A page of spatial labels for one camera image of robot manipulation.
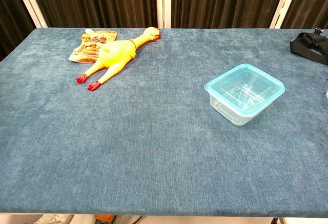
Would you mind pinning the clear plastic container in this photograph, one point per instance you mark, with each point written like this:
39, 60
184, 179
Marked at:
230, 113

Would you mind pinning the teal container lid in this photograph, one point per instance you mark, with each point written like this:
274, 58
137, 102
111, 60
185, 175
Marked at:
243, 88

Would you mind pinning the yellow rubber chicken toy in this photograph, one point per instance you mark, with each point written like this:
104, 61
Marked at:
115, 53

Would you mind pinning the brown spout pouch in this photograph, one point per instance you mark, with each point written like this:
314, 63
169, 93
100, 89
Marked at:
87, 47

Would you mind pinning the white sneaker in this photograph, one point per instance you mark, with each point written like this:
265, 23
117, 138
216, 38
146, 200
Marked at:
53, 219

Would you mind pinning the white frame post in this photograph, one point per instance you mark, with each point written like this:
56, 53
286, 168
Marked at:
164, 3
29, 3
284, 3

